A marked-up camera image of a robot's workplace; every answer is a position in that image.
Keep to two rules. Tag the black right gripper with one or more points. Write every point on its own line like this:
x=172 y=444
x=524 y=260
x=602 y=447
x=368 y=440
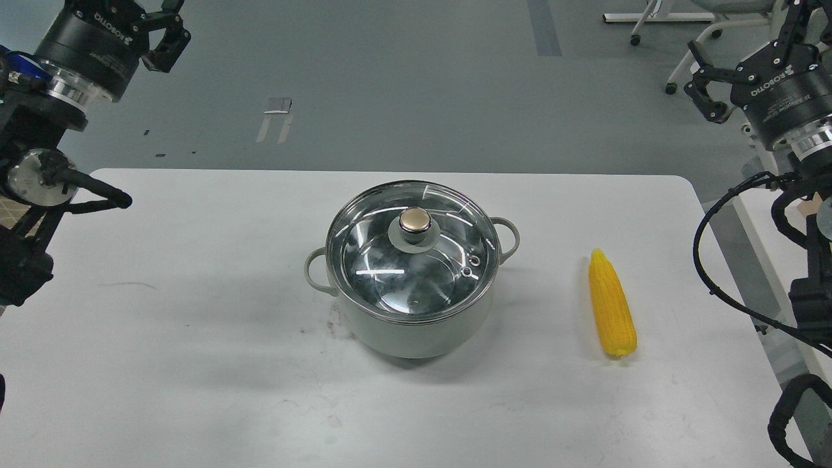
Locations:
x=777 y=98

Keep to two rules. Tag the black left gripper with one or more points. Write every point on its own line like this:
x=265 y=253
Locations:
x=96 y=40

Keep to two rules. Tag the yellow corn cob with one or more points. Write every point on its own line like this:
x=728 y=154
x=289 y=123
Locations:
x=613 y=318

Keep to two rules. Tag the glass pot lid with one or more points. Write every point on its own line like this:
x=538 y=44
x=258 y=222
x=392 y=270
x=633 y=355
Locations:
x=414 y=252

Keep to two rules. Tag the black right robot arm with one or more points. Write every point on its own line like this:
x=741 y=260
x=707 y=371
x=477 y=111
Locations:
x=801 y=213

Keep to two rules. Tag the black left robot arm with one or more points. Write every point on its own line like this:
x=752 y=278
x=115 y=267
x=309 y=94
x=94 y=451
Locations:
x=40 y=102

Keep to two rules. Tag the pale green steel pot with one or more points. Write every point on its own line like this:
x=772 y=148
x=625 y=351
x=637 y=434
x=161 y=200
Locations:
x=409 y=340

